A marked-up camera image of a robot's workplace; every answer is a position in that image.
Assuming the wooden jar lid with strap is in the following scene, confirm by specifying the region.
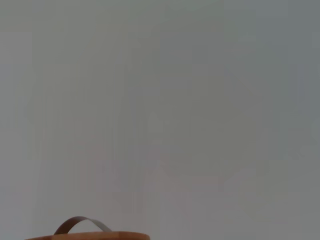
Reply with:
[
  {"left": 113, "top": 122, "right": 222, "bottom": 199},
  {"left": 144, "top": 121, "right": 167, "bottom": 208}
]
[{"left": 24, "top": 216, "right": 150, "bottom": 240}]

